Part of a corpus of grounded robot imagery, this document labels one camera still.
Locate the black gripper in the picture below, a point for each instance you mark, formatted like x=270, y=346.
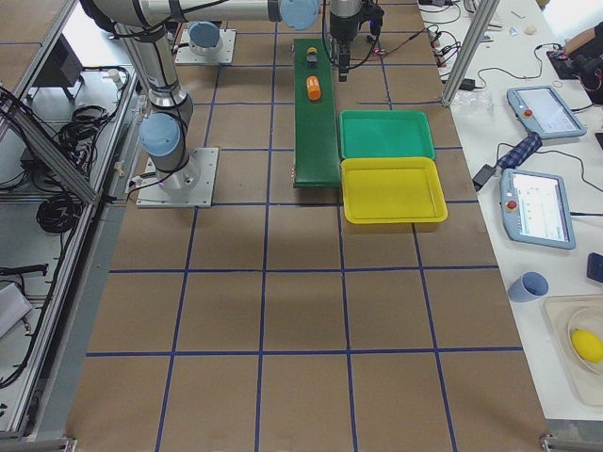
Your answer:
x=342, y=27

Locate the yellow push button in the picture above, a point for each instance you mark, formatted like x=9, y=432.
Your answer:
x=311, y=57

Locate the orange cylinder labelled 4680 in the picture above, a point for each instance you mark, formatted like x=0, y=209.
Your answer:
x=313, y=88

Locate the green tray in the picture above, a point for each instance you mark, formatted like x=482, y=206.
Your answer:
x=385, y=133

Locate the green conveyor belt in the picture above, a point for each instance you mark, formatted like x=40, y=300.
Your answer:
x=316, y=153

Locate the yellow tray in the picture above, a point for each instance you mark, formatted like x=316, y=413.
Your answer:
x=392, y=190

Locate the black power adapter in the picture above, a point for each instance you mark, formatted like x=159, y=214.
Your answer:
x=483, y=175

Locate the blue teach pendant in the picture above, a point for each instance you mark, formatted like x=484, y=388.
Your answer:
x=543, y=111
x=535, y=209

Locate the blue plaid umbrella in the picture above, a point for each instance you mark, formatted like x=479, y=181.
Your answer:
x=518, y=154

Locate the blue cup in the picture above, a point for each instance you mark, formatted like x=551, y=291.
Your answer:
x=528, y=287

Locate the clear plastic container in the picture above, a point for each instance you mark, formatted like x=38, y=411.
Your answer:
x=576, y=322

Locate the yellow lemon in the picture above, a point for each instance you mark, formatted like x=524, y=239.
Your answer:
x=587, y=345

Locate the aluminium frame post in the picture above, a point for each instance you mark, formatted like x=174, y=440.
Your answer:
x=481, y=19

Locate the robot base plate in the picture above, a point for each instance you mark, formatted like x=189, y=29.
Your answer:
x=190, y=53
x=191, y=186

